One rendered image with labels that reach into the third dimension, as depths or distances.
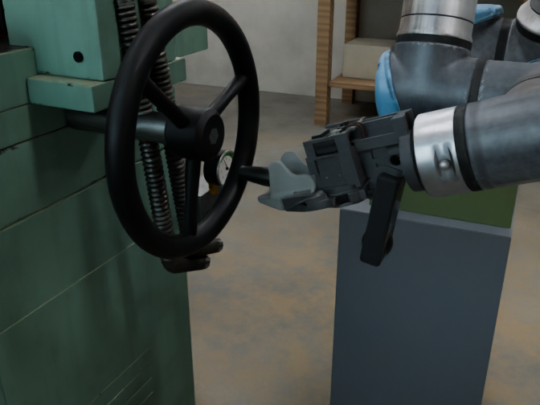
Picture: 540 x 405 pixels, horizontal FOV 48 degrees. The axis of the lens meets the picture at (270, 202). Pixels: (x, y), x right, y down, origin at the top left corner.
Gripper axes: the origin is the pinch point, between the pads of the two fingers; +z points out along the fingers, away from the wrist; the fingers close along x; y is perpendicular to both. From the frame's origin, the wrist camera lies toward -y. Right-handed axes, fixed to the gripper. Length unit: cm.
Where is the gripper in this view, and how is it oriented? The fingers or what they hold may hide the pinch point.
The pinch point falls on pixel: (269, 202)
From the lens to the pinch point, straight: 75.8
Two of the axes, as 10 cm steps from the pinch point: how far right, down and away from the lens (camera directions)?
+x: -4.4, 3.6, -8.2
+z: -8.4, 1.5, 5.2
